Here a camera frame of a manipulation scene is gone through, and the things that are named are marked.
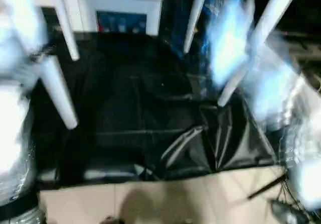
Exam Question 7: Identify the white plastic table leg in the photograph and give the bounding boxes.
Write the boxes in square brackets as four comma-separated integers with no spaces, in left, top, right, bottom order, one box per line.
[217,0,303,107]
[49,0,80,61]
[183,0,211,53]
[41,56,79,131]

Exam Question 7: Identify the white cabinet with glass doors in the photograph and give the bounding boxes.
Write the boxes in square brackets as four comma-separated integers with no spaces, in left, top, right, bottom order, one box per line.
[35,0,163,36]

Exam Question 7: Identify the black mat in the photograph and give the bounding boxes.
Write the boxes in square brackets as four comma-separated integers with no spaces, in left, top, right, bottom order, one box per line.
[25,30,281,191]

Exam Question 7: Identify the black stand leg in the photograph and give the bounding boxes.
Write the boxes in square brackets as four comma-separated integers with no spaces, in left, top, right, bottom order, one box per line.
[247,173,288,200]

